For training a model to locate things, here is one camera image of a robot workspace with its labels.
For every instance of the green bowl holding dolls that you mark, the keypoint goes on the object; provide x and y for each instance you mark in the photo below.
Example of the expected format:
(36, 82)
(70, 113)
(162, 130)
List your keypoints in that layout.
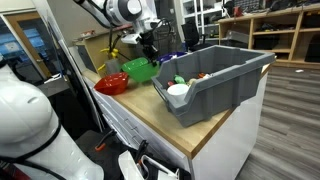
(143, 74)

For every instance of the silver metal cup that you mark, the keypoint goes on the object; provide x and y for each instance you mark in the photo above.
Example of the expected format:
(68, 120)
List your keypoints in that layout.
(113, 66)

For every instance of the white paper scrap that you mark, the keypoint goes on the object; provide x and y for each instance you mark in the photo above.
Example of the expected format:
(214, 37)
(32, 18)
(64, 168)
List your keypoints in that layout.
(299, 70)

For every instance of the black office chair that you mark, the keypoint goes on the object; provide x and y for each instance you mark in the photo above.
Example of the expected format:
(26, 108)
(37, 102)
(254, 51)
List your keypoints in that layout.
(191, 35)

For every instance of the orange striped tiger doll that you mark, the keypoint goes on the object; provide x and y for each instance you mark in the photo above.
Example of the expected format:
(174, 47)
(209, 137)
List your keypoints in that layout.
(202, 75)

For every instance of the grey plastic storage bin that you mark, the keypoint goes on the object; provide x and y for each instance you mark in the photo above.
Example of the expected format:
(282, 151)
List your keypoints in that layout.
(216, 96)

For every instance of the cream white doll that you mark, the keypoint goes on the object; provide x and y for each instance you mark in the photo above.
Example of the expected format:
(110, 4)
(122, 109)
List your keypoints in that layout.
(193, 81)

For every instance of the red object on shelf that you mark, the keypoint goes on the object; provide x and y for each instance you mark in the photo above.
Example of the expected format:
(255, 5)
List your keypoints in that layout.
(238, 11)

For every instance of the white ceramic mug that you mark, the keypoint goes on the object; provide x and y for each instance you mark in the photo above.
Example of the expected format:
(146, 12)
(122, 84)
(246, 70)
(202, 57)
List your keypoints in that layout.
(178, 91)

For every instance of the wooden box with black panel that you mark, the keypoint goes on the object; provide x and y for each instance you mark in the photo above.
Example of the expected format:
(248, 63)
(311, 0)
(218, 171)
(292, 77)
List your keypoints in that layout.
(93, 50)

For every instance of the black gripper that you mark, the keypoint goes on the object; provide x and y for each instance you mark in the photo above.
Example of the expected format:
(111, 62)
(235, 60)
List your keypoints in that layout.
(146, 38)

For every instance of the blue plastic bowl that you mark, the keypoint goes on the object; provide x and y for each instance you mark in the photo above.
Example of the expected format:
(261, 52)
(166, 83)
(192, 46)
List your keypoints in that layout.
(170, 57)

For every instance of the wooden shelf unit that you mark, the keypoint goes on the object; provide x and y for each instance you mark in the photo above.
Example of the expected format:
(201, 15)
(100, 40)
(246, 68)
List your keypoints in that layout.
(293, 33)

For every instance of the white plastic bracket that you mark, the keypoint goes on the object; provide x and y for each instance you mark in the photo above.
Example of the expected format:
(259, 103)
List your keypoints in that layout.
(128, 166)

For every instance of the white drawer cabinet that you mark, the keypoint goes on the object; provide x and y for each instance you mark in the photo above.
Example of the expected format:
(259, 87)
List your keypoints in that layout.
(226, 146)

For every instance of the white shelving frame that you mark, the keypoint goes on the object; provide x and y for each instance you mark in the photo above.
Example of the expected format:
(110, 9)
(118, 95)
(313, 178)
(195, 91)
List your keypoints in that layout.
(200, 13)

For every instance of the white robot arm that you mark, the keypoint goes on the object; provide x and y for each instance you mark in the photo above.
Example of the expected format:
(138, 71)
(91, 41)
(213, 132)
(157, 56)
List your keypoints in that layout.
(26, 116)

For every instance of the grey fabric basket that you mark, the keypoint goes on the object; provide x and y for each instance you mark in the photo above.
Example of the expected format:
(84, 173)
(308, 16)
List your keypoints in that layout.
(166, 36)

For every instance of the red plastic bowl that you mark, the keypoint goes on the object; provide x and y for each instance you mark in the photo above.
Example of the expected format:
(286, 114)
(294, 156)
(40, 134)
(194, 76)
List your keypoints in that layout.
(111, 84)

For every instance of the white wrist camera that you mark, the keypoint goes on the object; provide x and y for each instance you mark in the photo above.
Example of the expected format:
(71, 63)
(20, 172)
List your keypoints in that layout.
(130, 39)

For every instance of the white animal doll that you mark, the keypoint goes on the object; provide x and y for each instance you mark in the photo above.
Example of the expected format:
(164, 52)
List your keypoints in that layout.
(208, 76)

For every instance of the grey bin on shelf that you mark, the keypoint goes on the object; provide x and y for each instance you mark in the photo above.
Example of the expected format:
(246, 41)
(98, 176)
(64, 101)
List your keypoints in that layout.
(237, 37)

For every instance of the wooden framed glass door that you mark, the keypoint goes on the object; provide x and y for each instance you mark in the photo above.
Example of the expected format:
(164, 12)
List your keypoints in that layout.
(28, 43)

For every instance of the green frog doll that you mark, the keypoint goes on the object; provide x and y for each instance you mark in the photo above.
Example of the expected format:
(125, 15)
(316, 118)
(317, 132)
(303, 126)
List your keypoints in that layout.
(180, 79)

